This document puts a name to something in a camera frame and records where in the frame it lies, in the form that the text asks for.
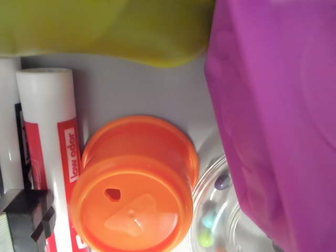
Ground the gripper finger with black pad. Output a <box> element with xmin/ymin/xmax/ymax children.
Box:
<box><xmin>0</xmin><ymin>188</ymin><xmax>56</xmax><ymax>252</ymax></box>

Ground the black Expo dry-erase marker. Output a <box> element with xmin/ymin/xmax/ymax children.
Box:
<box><xmin>0</xmin><ymin>58</ymin><xmax>32</xmax><ymax>195</ymax></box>

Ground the red Expo dry-erase marker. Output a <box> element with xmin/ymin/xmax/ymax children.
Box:
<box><xmin>15</xmin><ymin>68</ymin><xmax>88</xmax><ymax>252</ymax></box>

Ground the orange plastic stacking cup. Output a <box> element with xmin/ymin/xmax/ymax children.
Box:
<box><xmin>70</xmin><ymin>115</ymin><xmax>200</xmax><ymax>252</ymax></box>

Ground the olive green toy pear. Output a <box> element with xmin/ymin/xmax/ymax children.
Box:
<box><xmin>0</xmin><ymin>0</ymin><xmax>216</xmax><ymax>68</ymax></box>

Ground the purple embossed soft cube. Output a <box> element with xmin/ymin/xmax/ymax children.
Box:
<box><xmin>204</xmin><ymin>0</ymin><xmax>336</xmax><ymax>252</ymax></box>

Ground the clear ring rattle with beads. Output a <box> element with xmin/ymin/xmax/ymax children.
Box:
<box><xmin>187</xmin><ymin>154</ymin><xmax>276</xmax><ymax>252</ymax></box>

